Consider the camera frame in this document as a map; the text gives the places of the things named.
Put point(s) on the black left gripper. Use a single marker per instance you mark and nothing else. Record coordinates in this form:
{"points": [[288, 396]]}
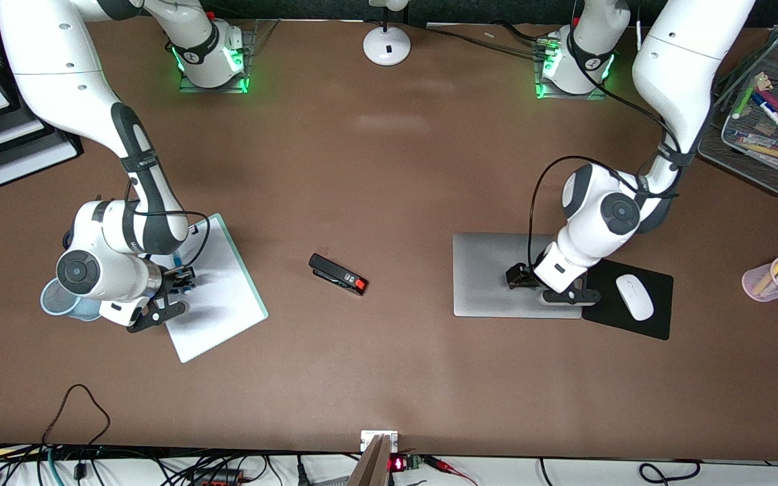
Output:
{"points": [[519, 275]]}

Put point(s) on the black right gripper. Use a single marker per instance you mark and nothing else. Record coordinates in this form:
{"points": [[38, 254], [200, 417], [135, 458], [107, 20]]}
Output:
{"points": [[176, 277]]}

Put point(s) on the silver laptop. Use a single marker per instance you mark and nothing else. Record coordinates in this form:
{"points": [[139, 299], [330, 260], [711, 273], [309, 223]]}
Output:
{"points": [[483, 270]]}

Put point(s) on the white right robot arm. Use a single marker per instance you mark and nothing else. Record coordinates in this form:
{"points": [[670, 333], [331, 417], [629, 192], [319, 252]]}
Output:
{"points": [[58, 67]]}

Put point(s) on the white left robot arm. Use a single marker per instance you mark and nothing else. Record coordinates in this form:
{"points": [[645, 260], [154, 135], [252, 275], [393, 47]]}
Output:
{"points": [[679, 67]]}

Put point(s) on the yellow marker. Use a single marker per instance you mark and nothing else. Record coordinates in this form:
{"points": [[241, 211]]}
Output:
{"points": [[770, 273]]}

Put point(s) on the green marker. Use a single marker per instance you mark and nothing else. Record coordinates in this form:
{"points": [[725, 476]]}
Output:
{"points": [[744, 99]]}

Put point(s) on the white marker with blue cap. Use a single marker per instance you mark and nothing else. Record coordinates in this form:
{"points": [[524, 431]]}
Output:
{"points": [[775, 117]]}

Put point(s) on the white paper sheet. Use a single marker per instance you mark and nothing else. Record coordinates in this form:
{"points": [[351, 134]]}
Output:
{"points": [[220, 310]]}

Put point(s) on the mint green clipboard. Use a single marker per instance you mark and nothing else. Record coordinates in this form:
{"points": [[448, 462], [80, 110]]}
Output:
{"points": [[244, 270]]}

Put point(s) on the black mouse pad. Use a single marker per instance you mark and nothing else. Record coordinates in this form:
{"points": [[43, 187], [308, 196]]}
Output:
{"points": [[605, 317]]}

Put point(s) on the white computer mouse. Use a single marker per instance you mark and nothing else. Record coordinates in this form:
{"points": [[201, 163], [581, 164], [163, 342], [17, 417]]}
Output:
{"points": [[634, 297]]}

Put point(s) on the blue mesh pen cup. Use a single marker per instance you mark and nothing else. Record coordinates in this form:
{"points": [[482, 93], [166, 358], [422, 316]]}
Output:
{"points": [[51, 304]]}

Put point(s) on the black stapler with orange tip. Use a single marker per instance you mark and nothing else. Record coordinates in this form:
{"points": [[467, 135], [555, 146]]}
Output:
{"points": [[335, 273]]}

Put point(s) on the black stacked document tray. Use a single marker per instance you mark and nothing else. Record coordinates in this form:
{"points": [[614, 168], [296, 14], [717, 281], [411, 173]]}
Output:
{"points": [[24, 162]]}

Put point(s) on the black device with orange connectors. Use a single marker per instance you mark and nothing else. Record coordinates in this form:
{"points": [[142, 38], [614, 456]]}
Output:
{"points": [[220, 477]]}

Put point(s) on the small white box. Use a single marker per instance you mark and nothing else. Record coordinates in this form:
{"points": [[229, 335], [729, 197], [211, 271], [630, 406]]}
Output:
{"points": [[369, 437]]}

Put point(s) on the red display circuit board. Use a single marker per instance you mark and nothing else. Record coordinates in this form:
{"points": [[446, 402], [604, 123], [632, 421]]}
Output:
{"points": [[399, 464]]}

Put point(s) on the wooden beam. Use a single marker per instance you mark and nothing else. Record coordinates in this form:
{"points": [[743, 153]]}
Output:
{"points": [[372, 466]]}

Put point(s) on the white round-base stand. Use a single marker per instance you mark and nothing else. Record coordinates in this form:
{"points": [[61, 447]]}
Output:
{"points": [[387, 46]]}

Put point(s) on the black mesh desk tray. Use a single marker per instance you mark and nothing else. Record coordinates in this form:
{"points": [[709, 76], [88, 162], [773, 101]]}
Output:
{"points": [[767, 179]]}

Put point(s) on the yellow pen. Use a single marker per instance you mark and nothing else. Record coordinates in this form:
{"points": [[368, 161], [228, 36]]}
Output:
{"points": [[767, 151]]}

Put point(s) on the beige clip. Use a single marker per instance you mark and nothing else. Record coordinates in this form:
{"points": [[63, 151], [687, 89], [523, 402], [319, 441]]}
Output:
{"points": [[764, 82]]}

